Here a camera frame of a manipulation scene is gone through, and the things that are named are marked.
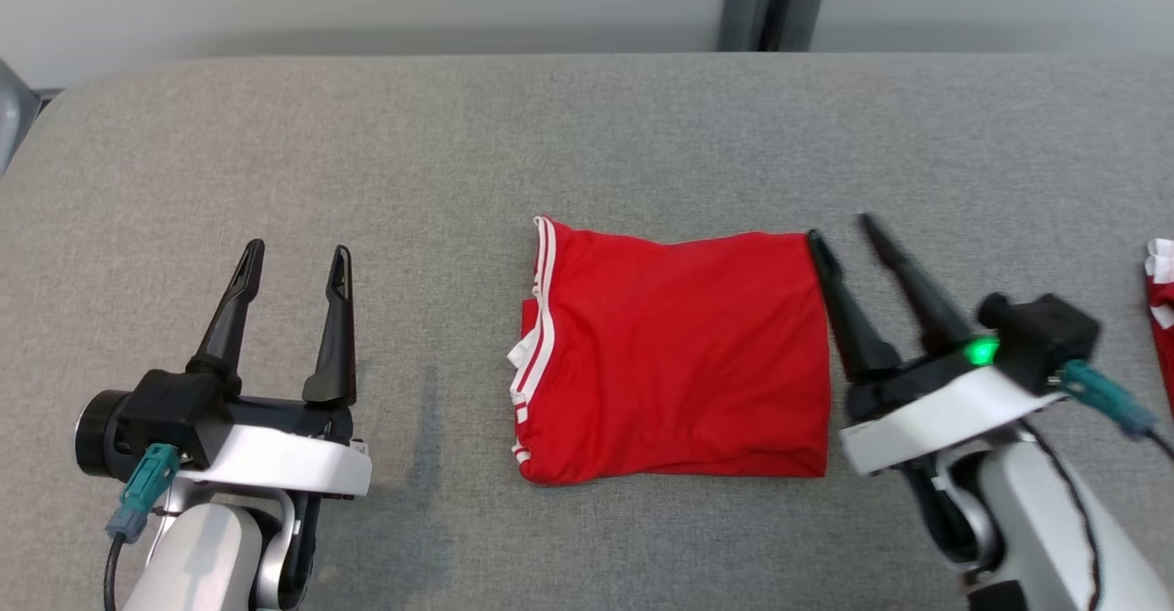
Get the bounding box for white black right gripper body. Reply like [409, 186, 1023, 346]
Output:
[839, 340, 1069, 476]

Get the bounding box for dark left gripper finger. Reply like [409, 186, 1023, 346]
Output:
[303, 245, 357, 405]
[188, 239, 267, 378]

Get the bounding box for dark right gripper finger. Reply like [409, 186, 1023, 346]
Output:
[858, 213, 975, 355]
[807, 230, 903, 384]

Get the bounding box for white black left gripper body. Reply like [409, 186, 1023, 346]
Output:
[179, 395, 372, 502]

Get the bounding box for red shirt white striped trim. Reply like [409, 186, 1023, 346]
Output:
[507, 215, 834, 486]

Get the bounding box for red shorts with white hem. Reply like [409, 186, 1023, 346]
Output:
[1144, 238, 1174, 415]

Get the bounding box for rounded grey object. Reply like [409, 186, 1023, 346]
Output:
[0, 59, 42, 177]

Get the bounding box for left camera cable teal plug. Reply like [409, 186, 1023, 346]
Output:
[103, 443, 182, 611]

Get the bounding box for camera cable teal plug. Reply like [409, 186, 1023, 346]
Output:
[1059, 361, 1174, 458]
[103, 443, 182, 611]

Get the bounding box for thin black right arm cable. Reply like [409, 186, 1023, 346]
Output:
[1018, 423, 1103, 611]

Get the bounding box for right camera cable teal plug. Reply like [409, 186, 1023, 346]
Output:
[1059, 361, 1174, 458]

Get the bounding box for grey metal post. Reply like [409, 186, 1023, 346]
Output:
[717, 0, 831, 52]

